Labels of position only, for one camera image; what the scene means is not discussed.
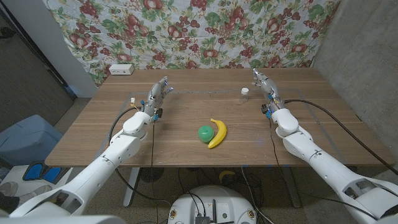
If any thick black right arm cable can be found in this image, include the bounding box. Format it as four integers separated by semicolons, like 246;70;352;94
283;99;398;176

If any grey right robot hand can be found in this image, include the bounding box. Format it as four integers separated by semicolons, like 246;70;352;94
252;68;285;113

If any white robot torso base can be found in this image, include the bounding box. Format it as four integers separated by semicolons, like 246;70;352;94
167;185;258;224

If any white power strip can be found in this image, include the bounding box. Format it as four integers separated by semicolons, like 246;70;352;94
108;63;135;76

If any white shoe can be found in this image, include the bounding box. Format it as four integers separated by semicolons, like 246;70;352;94
0;181;19;198
18;184;53;203

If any floral fruit print backdrop cloth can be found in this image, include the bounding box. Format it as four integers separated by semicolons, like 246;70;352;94
43;0;341;88

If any clear medicine bottle white cap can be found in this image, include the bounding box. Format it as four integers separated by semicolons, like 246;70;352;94
239;87;250;104

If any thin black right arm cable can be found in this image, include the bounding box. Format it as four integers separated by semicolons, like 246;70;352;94
269;119;379;220

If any round black floor fan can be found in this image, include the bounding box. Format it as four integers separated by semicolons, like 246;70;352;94
139;167;165;183

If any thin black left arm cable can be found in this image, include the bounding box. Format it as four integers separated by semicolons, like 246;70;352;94
150;120;159;224

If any blue plastic bin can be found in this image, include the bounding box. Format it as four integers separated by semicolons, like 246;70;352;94
0;114;63;166

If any green toy ball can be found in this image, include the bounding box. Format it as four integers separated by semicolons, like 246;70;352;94
198;124;215;144

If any white table leg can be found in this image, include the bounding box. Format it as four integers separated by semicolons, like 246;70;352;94
123;167;141;208

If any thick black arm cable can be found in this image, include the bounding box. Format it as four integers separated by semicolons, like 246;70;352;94
108;107;172;208
283;99;398;176

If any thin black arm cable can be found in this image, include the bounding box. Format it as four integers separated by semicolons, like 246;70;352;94
150;120;159;224
269;119;379;220

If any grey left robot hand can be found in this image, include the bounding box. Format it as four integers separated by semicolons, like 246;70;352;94
142;75;174;121

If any grey table leg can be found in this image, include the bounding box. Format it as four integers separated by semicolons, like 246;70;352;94
281;166;302;208

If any grey floor cable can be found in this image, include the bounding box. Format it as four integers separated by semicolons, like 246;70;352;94
241;166;275;224

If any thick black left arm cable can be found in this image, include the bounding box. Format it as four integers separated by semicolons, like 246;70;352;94
108;107;172;208

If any yellow banana toy on floor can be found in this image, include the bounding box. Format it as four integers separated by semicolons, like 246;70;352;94
218;170;236;184

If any dark brown door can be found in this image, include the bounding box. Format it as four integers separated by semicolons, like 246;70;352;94
0;9;77;133

